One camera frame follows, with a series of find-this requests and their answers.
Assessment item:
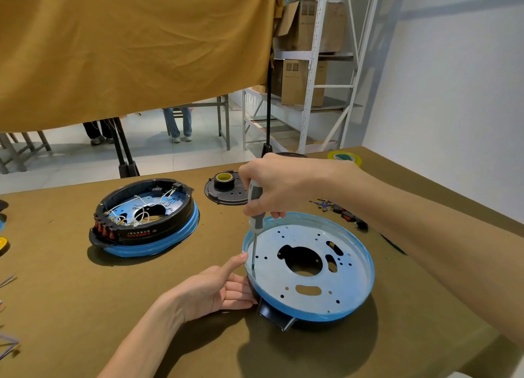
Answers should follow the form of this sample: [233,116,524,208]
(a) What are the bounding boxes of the person's right hand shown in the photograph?
[238,152,333,220]

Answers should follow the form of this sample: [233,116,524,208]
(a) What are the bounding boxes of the person's left hand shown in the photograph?
[162,252,258,323]

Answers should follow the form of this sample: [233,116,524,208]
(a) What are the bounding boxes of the grey handle screwdriver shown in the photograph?
[244,180,267,270]

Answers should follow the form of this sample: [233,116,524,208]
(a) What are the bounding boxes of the blue rimmed metal base plate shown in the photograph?
[242,212,376,333]

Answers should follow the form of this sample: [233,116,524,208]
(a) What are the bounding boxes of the person's right forearm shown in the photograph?
[327,161,524,347]

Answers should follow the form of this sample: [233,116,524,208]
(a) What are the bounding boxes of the person's left forearm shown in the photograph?
[97,293,186,378]

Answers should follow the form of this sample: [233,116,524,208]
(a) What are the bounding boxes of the black round plastic cover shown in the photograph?
[204,171,251,206]

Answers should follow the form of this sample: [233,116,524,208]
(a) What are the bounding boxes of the black stand pole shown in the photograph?
[261,56,274,158]

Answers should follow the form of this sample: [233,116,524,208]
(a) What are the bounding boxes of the yellow green tape roll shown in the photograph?
[327,150,363,167]

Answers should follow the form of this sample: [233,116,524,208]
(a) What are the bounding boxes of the grey metal table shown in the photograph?
[172,94,231,151]

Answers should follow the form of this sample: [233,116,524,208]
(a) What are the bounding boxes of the closed cardboard box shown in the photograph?
[271,59,329,107]

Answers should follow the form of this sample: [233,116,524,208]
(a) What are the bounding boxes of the white metal shelf rack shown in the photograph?
[242,0,385,155]

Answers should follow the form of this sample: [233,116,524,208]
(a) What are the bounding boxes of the black flat strip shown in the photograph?
[379,233,407,256]

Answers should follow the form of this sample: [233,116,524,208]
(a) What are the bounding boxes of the black tripod legs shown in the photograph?
[107,117,141,179]

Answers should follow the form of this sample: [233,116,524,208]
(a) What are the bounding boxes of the open cardboard box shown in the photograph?
[275,0,348,54]

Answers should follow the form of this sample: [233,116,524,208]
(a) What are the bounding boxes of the mustard cloth curtain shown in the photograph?
[0,0,284,133]

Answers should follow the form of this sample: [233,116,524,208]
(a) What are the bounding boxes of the grey metal stool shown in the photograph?
[0,131,52,175]

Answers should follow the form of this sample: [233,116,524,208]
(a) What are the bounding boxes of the black red switch parts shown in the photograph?
[332,204,369,231]

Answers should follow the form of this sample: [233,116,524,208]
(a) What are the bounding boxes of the black wired appliance base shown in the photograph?
[88,178,201,258]

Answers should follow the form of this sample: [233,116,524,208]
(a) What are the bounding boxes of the purple yellow wires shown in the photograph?
[0,332,22,361]

